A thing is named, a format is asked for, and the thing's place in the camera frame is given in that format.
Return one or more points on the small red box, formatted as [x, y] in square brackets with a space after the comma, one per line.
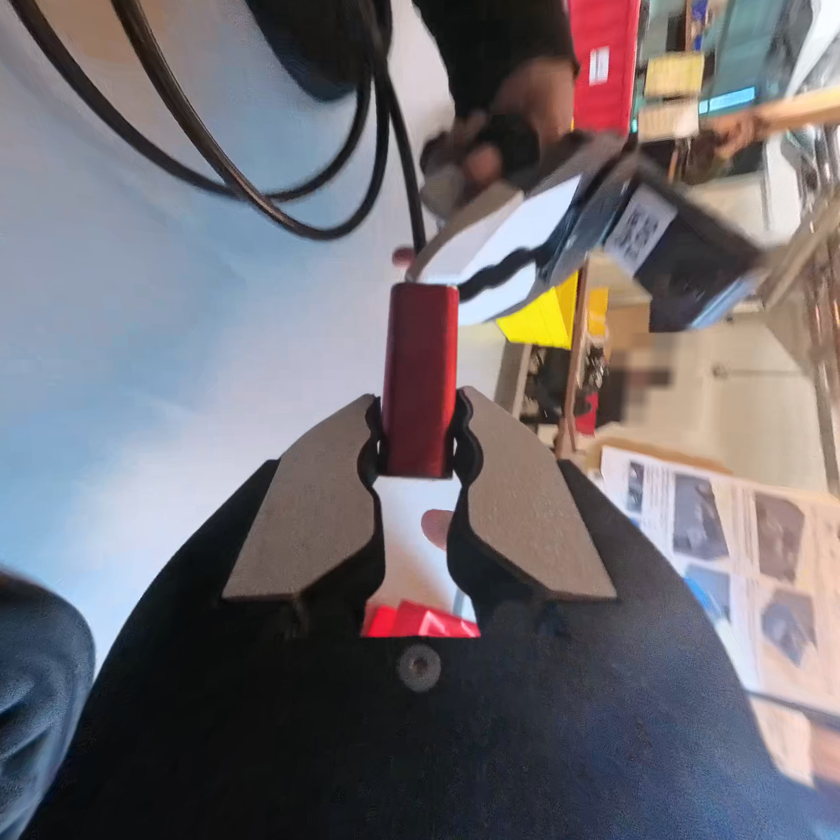
[586, 413]

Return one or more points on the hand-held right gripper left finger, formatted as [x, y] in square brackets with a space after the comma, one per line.
[308, 518]

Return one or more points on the red labelled crate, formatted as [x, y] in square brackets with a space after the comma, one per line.
[604, 39]

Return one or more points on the red ethernet splitter box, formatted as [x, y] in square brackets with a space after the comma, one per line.
[420, 380]

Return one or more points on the yellow plastic bin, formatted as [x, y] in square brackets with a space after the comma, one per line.
[544, 321]

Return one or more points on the printed instruction sheet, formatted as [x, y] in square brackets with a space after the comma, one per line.
[735, 558]

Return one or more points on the long brown table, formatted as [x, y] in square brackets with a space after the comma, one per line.
[571, 374]

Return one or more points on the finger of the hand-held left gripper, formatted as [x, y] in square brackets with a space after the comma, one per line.
[499, 229]
[505, 298]

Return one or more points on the person's black jacket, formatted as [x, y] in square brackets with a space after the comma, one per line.
[321, 39]

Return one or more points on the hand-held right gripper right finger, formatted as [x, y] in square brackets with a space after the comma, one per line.
[525, 518]

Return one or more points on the person's right hand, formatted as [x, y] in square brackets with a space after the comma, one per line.
[436, 528]

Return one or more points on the person's left hand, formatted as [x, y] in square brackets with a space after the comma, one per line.
[538, 98]

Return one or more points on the person's left forearm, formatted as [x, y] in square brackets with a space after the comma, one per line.
[499, 39]

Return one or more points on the dark grey cloth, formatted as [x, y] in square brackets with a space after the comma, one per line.
[39, 689]

